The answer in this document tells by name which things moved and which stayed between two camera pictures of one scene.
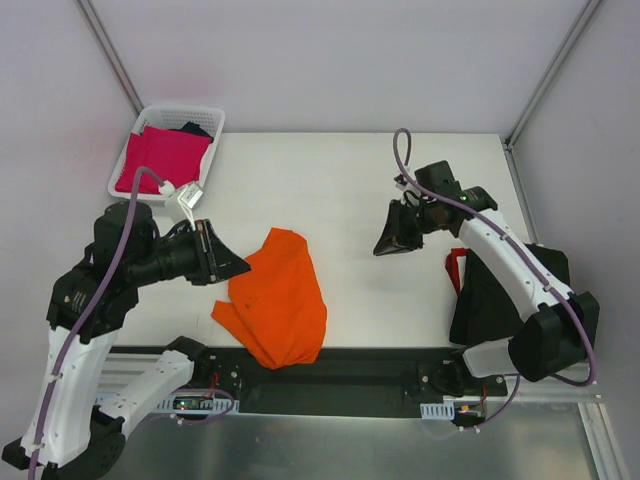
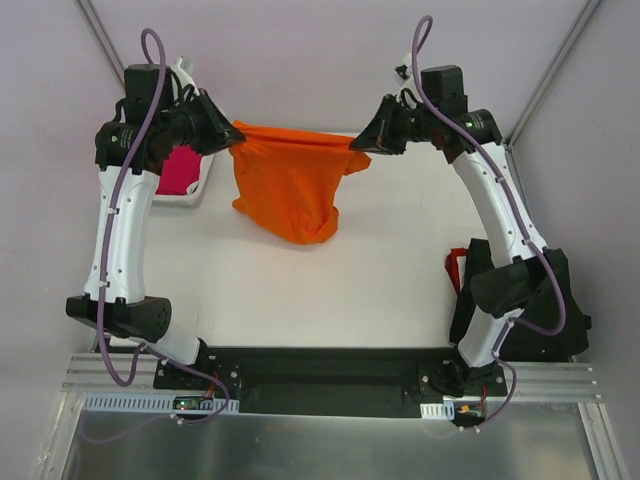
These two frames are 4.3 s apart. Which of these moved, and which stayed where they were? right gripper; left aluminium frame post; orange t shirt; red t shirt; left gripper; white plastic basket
Moved: left gripper; orange t shirt; right gripper; white plastic basket
Stayed: left aluminium frame post; red t shirt
